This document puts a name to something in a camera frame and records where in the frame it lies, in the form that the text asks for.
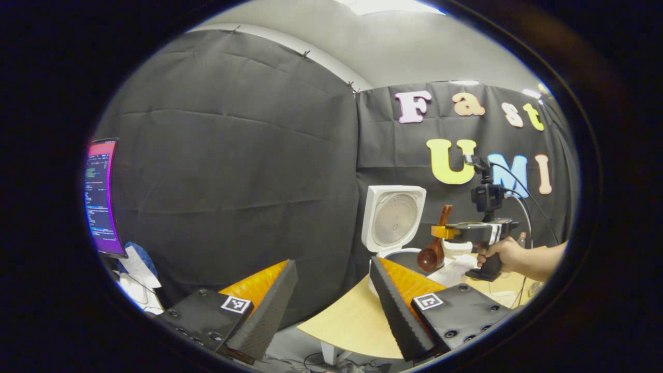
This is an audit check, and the blue cloth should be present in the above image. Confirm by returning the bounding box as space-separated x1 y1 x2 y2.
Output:
124 242 159 278

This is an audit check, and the large ceiling light panel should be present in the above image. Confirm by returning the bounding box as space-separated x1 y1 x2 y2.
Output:
334 0 446 15

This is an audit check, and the computer monitor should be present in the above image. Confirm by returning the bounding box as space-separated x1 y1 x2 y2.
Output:
84 137 128 259

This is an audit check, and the black backdrop cloth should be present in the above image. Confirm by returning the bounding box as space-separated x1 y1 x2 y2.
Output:
93 28 578 327

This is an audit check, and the white paper sheet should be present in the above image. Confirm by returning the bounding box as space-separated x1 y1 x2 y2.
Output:
118 246 164 314

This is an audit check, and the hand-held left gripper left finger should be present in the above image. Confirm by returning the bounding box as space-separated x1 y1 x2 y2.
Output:
155 259 299 363

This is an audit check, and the white rice cooker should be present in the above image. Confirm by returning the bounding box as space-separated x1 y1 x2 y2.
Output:
361 185 446 297

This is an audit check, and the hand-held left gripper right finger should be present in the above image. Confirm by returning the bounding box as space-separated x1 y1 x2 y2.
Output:
369 255 518 363

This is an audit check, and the brown wooden spoon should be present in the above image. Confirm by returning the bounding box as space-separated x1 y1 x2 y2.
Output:
417 205 454 273

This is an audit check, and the black camera cable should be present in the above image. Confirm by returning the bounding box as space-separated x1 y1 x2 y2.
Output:
489 162 561 307

